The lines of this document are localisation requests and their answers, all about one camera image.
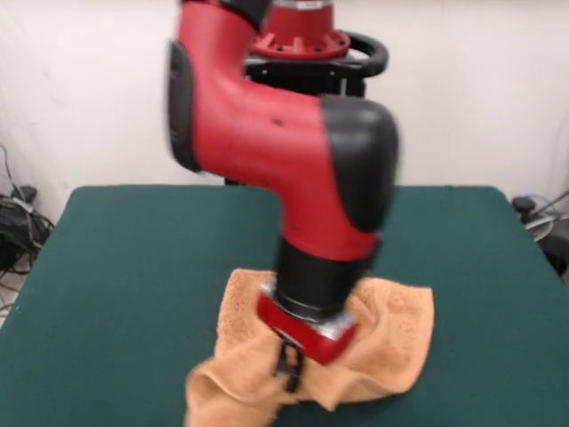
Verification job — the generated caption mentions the dark green table cloth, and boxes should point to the dark green table cloth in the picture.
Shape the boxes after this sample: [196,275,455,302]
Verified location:
[0,185,569,427]

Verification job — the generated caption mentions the orange terry towel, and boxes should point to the orange terry towel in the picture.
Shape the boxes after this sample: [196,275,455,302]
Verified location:
[184,268,436,427]

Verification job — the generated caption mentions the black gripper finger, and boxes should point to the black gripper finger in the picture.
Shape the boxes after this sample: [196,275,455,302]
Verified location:
[285,346,308,394]
[274,337,293,378]

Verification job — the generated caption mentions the black stand base with caster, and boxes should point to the black stand base with caster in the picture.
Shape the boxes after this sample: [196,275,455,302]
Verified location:
[510,195,569,286]

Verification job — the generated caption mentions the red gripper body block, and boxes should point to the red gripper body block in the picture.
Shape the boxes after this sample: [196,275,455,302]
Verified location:
[255,279,360,367]

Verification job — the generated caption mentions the black floor cable tangle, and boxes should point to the black floor cable tangle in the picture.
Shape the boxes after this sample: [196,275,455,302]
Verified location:
[0,141,57,312]

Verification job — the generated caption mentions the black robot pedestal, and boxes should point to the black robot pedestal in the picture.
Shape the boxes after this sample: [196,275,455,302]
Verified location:
[224,29,390,186]

